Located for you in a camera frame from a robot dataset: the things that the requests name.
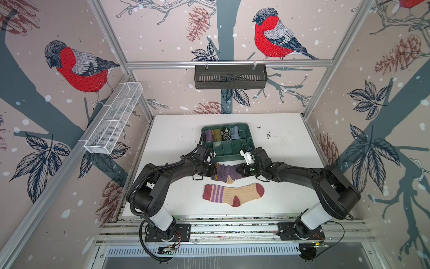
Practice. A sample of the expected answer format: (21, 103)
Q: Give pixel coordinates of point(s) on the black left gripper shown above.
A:
(212, 172)

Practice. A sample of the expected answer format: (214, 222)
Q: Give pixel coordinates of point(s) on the purple striped sock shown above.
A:
(229, 173)

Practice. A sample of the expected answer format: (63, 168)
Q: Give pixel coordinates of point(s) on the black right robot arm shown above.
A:
(337, 195)

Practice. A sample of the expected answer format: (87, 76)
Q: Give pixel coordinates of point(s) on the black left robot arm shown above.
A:
(148, 193)

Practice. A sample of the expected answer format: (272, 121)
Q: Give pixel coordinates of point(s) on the rolled purple sock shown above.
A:
(208, 136)

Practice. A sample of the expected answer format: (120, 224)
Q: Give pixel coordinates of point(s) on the green compartment tray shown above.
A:
(229, 150)

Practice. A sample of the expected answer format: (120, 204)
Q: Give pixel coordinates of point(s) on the beige maroon striped sock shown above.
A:
(234, 197)

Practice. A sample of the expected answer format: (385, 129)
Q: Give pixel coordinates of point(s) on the rolled blue grey sock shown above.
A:
(235, 133)

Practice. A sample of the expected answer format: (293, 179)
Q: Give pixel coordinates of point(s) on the rolled black white sock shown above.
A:
(226, 135)

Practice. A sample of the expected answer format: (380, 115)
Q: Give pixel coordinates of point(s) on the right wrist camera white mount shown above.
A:
(248, 157)

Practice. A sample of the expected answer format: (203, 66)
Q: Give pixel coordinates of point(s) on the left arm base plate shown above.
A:
(175, 233)

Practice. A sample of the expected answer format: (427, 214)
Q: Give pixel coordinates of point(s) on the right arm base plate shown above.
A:
(289, 231)

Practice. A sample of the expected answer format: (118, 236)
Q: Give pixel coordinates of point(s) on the black hanging wire basket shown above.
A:
(217, 77)

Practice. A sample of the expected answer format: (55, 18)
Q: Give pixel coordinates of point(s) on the white mesh wall shelf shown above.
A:
(110, 127)

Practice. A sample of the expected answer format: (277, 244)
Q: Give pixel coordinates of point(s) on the aluminium horizontal frame bar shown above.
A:
(191, 64)

